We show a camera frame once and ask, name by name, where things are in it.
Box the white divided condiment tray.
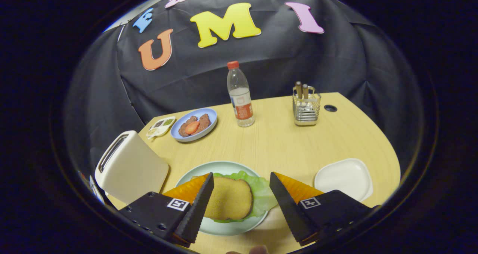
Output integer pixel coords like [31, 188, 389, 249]
[146, 116, 176, 140]

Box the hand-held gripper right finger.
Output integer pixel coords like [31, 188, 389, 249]
[269, 172, 381, 247]

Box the white square plate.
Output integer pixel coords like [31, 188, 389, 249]
[314, 158, 374, 203]

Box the green lettuce leaf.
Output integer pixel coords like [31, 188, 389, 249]
[192, 171, 279, 223]

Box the blue round plate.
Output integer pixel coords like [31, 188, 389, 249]
[170, 108, 218, 143]

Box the clear plastic water bottle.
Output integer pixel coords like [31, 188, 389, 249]
[226, 61, 256, 128]

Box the white toaster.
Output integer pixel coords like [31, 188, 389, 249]
[94, 130, 170, 205]

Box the brown meat patty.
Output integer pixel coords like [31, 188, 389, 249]
[196, 114, 212, 133]
[178, 116, 198, 137]

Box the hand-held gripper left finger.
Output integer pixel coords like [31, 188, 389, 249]
[119, 172, 215, 248]

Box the brown toasted bread slice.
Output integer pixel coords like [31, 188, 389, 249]
[204, 177, 254, 221]

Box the metal wire utensil holder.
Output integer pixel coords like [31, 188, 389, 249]
[292, 85, 322, 127]

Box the pale green round plate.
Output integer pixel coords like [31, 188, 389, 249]
[175, 161, 270, 236]

